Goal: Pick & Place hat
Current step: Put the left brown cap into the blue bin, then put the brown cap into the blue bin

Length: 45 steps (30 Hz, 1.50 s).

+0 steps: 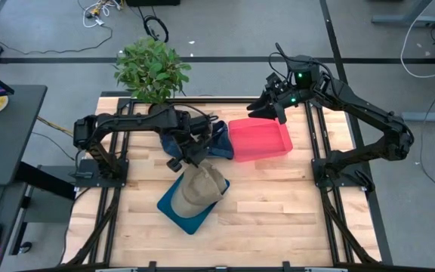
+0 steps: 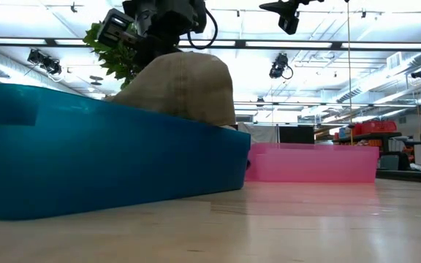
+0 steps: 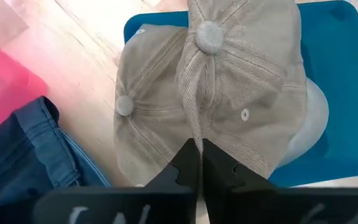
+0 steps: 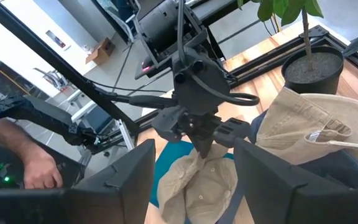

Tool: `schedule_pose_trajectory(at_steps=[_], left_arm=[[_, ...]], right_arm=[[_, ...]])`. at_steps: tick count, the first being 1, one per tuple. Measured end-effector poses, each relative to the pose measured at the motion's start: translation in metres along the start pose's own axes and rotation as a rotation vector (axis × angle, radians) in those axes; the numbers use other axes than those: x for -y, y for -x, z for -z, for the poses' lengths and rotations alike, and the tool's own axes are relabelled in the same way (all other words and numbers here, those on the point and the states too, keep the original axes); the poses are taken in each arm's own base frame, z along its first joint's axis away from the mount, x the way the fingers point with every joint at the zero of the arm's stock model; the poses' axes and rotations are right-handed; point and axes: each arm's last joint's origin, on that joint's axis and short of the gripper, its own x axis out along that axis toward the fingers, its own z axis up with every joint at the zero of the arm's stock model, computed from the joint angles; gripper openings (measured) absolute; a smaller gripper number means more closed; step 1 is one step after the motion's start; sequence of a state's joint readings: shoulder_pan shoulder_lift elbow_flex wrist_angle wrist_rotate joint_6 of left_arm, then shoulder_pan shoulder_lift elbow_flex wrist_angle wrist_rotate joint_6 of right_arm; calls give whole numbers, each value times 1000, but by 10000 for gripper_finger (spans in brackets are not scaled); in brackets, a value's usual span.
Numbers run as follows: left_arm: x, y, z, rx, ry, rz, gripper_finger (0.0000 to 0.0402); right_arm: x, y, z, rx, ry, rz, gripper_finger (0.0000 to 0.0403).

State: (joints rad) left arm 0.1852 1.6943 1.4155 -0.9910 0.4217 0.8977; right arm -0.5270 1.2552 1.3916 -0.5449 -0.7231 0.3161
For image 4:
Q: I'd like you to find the person's forearm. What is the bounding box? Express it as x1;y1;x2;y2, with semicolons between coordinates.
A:
0;119;43;166

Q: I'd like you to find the black aluminium table frame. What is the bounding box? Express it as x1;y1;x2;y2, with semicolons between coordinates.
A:
0;0;358;150

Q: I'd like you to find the green plant in black pot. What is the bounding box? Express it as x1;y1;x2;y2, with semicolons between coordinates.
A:
236;0;344;96

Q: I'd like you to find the black desk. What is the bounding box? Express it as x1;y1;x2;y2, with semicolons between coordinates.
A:
0;95;102;191

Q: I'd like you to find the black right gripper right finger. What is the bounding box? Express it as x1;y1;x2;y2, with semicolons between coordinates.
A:
233;138;358;224

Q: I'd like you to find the white wall placard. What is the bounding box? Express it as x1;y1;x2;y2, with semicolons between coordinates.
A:
44;29;71;51

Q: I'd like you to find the person's hand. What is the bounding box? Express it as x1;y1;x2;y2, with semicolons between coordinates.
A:
22;148;64;190

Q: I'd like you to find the beige baseball cap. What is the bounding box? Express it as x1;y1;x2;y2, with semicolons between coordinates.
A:
156;143;239;224
255;86;358;166

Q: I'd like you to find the grey office chair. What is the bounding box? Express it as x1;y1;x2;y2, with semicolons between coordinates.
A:
32;67;71;93

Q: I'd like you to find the brown cardboard box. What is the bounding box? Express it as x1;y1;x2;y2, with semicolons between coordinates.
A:
85;37;116;66

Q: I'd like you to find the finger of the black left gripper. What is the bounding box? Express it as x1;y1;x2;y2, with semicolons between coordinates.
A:
191;133;204;159
203;133;214;159

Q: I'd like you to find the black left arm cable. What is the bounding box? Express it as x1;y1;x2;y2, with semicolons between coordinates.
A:
191;74;260;107

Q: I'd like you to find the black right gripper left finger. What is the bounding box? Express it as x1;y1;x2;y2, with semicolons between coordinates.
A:
0;139;157;224

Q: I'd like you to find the teal plastic bin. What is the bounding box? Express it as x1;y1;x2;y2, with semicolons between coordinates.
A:
149;139;239;208

